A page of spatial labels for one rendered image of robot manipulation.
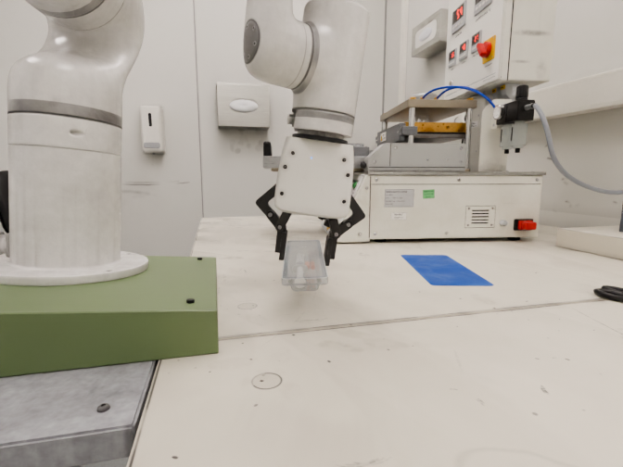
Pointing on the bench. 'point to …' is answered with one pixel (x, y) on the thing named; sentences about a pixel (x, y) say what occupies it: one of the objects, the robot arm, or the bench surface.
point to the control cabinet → (496, 62)
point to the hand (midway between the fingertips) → (305, 249)
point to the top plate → (432, 106)
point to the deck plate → (452, 173)
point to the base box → (446, 207)
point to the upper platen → (438, 131)
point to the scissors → (610, 293)
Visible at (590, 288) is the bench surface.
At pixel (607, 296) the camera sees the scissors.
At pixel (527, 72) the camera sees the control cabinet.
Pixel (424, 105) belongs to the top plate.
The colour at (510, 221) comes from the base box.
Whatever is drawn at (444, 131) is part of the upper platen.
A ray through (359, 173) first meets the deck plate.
